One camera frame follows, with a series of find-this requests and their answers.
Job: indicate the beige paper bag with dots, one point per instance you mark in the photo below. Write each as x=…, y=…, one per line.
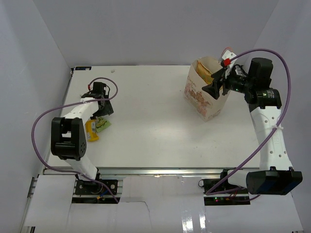
x=206, y=106

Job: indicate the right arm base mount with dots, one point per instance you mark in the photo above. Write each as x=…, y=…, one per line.
x=224, y=195

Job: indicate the brown chips bag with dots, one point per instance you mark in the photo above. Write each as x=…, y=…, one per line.
x=206, y=68

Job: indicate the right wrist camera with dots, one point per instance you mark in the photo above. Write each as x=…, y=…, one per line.
x=226, y=60

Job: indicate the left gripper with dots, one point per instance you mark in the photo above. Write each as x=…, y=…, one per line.
x=107, y=110

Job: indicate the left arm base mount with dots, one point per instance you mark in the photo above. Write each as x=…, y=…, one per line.
x=87, y=192

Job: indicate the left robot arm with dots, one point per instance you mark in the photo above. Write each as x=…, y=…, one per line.
x=70, y=133

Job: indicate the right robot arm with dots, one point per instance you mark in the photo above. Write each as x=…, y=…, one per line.
x=276, y=175

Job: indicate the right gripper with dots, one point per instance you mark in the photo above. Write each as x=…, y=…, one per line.
x=214, y=90

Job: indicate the aluminium table frame rail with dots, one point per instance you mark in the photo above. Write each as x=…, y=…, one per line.
x=155, y=131

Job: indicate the yellow snack packet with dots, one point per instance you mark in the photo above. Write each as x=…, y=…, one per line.
x=91, y=134

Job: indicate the green triangular snack packet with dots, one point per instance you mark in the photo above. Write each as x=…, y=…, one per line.
x=101, y=124

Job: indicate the blue label sticker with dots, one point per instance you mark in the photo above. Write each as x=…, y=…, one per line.
x=83, y=68

